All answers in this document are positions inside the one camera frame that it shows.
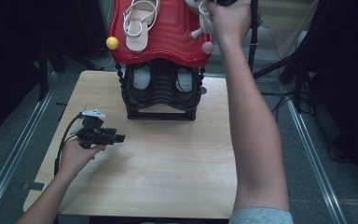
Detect white strappy sandal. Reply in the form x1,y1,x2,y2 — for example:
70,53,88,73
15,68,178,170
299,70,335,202
185,0,216,40
122,0,161,53

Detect hand-held gripper cable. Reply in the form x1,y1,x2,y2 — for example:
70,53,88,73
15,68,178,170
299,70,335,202
247,0,261,73
53,113,86,176

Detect metal floor rail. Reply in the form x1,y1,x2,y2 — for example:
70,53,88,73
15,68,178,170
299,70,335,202
283,96,348,224
0,71,60,224

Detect grey tape strip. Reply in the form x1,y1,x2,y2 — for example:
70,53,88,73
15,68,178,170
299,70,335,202
21,181,47,191

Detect dark curtain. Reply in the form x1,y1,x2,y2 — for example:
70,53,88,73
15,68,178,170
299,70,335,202
292,0,358,194
0,0,106,147

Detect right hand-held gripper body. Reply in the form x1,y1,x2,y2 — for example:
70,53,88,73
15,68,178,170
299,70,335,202
215,0,241,7

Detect red and black shoe rack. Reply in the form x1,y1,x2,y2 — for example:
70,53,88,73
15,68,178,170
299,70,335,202
105,0,214,121

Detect black tripod stand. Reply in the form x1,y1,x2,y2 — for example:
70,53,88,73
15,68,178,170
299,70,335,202
251,50,311,113

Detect black metal stand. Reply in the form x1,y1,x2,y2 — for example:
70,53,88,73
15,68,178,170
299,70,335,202
36,43,51,102

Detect person's grey sleeve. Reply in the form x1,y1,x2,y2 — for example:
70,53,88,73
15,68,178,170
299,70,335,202
227,207,295,224

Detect right hand-held gripper cable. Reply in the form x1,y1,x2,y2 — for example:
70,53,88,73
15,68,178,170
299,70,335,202
247,0,261,73

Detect black floor cables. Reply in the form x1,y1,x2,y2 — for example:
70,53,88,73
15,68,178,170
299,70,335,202
260,91,296,116

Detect black leather shoe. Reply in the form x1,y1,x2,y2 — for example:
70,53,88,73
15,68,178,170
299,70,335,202
171,63,200,101
127,62,157,99

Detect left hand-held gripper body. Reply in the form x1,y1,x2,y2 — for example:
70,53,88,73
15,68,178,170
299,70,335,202
76,108,107,149

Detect person's left hand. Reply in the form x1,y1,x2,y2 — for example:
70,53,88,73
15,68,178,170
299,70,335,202
59,139,106,178

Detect person's right hand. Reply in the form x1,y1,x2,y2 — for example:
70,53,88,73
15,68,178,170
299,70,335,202
206,0,252,41

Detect left hand-held gripper cable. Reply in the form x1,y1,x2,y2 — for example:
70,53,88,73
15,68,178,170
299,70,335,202
53,113,86,176

